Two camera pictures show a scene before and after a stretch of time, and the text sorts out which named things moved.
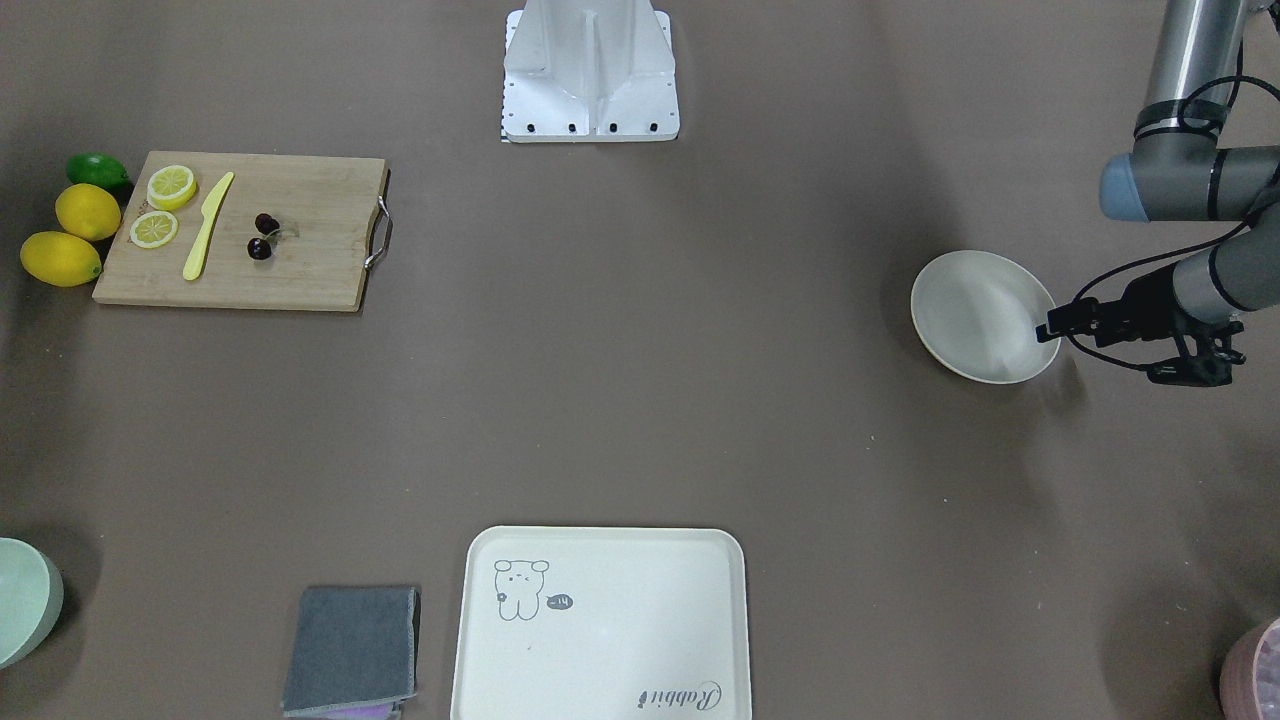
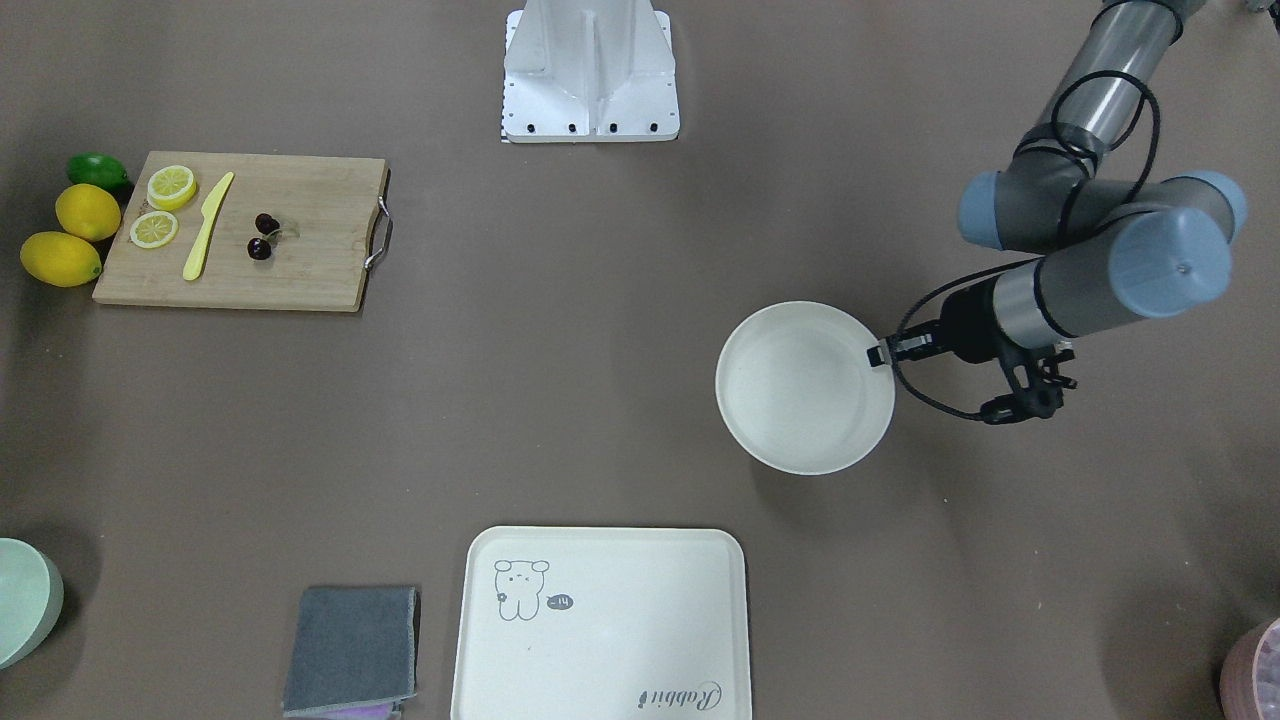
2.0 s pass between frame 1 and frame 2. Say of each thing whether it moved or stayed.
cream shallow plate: moved
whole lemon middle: stayed
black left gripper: moved
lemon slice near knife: stayed
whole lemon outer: stayed
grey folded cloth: stayed
